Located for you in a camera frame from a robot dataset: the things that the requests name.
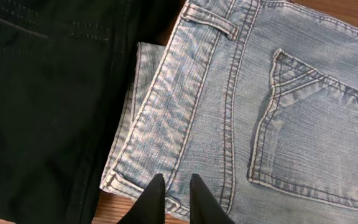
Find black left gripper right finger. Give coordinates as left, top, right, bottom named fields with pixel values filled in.
left=190, top=174, right=234, bottom=224

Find light blue denim shorts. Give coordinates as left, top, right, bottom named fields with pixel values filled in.
left=100, top=0, right=358, bottom=223

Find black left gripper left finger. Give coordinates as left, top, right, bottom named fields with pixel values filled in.
left=117, top=174, right=165, bottom=224

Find folded black garment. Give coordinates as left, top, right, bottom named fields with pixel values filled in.
left=0, top=0, right=183, bottom=223

